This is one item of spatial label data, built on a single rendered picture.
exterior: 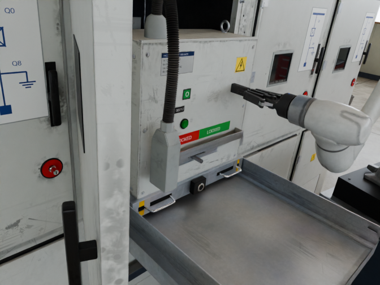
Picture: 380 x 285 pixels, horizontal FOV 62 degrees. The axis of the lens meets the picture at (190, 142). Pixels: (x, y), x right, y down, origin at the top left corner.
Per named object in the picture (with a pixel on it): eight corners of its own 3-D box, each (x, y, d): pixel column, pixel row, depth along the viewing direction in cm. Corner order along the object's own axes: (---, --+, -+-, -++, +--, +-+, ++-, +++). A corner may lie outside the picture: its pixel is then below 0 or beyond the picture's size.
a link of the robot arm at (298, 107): (314, 125, 96) (297, 119, 100) (323, 96, 92) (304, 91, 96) (299, 132, 90) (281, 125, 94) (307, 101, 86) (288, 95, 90)
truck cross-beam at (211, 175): (241, 169, 133) (243, 156, 130) (132, 220, 98) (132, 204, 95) (231, 164, 136) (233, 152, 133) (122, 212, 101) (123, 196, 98)
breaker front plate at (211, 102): (238, 162, 129) (259, 39, 109) (139, 204, 98) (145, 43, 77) (235, 160, 130) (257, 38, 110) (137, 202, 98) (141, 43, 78)
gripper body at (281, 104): (283, 122, 94) (258, 112, 99) (298, 117, 99) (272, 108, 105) (289, 98, 90) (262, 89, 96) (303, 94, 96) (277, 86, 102)
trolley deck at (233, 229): (373, 253, 105) (379, 239, 103) (268, 394, 65) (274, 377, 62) (220, 168, 148) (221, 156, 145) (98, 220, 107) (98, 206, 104)
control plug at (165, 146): (177, 188, 91) (182, 132, 84) (164, 194, 88) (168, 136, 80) (160, 176, 96) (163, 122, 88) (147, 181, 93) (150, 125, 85)
